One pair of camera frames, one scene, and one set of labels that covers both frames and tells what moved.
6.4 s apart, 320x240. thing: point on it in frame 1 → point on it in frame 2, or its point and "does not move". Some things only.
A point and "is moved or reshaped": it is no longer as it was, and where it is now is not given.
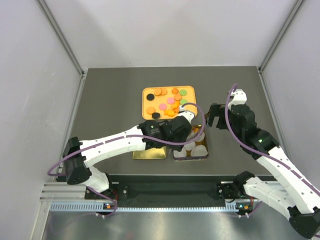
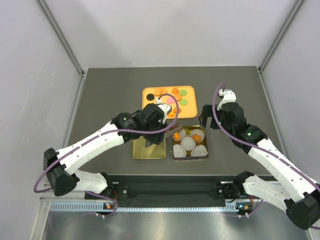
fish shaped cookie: [176, 104] is moved or reshaped
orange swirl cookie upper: [175, 91] does not move
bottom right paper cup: [199, 150] does not move
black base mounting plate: [169, 190] does not move
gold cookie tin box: [195, 151] does not move
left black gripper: [176, 147] → [157, 139]
